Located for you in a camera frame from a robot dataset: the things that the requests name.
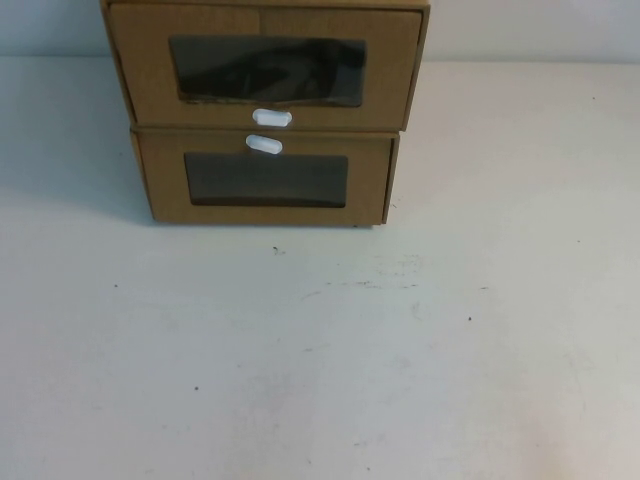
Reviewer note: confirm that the cardboard drawer, smooth window film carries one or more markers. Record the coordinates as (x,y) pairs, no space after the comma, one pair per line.
(165,200)

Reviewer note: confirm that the lower cardboard drawer with window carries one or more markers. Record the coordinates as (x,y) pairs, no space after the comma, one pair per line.
(394,150)

